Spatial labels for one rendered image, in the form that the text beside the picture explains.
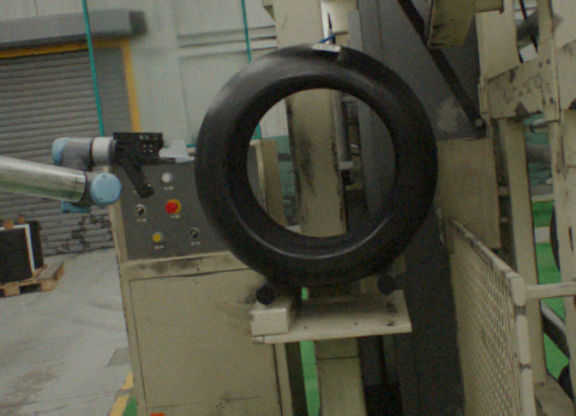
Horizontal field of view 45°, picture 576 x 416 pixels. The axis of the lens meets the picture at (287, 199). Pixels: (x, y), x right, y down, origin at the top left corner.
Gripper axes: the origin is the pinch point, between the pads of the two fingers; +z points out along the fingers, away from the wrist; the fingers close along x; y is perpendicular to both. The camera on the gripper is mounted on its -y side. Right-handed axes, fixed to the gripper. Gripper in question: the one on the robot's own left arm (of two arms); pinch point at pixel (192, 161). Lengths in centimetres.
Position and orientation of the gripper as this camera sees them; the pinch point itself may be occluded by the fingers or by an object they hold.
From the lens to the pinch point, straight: 173.1
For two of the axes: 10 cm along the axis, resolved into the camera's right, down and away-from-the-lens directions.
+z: 9.9, 0.1, -1.1
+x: 1.1, -0.9, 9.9
